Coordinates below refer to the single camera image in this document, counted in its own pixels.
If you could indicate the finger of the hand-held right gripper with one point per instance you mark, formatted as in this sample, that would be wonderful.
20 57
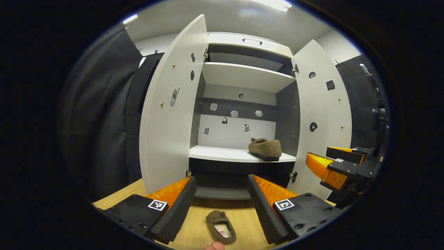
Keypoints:
347 154
326 170

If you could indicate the black backdrop cloth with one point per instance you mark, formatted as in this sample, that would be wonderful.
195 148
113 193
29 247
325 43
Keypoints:
104 121

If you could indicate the ceiling light panel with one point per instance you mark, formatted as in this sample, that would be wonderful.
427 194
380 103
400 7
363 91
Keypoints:
130 18
274 5

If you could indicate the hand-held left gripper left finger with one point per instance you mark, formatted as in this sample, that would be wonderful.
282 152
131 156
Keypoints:
177 211

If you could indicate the white shoe cabinet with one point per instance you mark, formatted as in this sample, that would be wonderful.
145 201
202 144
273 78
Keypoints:
242 76

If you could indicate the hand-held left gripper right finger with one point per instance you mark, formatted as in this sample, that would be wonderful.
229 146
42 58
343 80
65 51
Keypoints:
262 211

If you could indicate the brown fuzzy shoe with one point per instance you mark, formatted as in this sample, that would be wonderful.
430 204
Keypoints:
267 147
218 236

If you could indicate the white shoe cabinet door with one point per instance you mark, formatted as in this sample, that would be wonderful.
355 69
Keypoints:
166 139
326 104

